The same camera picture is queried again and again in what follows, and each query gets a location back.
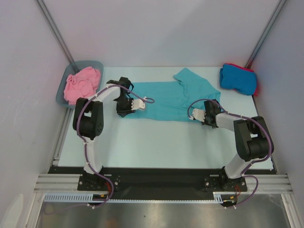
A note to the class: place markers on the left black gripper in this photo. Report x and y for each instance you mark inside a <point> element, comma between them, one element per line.
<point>123,112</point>

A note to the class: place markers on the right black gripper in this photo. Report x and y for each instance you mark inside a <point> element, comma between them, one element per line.
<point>209,119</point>

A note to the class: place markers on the teal t shirt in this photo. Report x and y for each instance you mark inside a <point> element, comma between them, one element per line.
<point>174,98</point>

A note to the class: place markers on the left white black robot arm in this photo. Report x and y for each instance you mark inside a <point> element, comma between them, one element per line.
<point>89,117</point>

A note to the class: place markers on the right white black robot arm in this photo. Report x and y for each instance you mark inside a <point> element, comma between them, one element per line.
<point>252,138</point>

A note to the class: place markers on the blue folded t shirt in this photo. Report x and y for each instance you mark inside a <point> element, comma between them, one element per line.
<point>223,80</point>

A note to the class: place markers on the pink crumpled t shirt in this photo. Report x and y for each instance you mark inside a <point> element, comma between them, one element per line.
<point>83,84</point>

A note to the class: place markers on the grey plastic basket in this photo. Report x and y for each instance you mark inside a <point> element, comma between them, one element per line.
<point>74,68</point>

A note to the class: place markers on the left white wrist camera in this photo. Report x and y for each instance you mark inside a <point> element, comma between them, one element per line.
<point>138,104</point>

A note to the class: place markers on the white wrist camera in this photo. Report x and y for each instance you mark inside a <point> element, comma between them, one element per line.
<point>198,114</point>
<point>138,104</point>

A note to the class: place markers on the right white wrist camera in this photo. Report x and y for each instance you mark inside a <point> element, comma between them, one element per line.
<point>198,114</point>

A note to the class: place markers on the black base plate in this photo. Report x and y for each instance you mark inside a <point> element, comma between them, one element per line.
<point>159,184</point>

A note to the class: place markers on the grey slotted cable duct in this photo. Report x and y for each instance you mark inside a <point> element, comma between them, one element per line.
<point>96,198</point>

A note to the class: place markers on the aluminium frame rail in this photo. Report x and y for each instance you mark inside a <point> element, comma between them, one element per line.
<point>268,184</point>

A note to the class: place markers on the right corner aluminium post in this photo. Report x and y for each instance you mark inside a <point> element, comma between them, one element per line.
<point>266,31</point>

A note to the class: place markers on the corner aluminium post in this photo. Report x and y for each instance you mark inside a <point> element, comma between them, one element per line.
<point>54,29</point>
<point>266,31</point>

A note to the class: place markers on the left corner aluminium post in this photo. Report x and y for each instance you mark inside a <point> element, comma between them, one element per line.
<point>54,29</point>

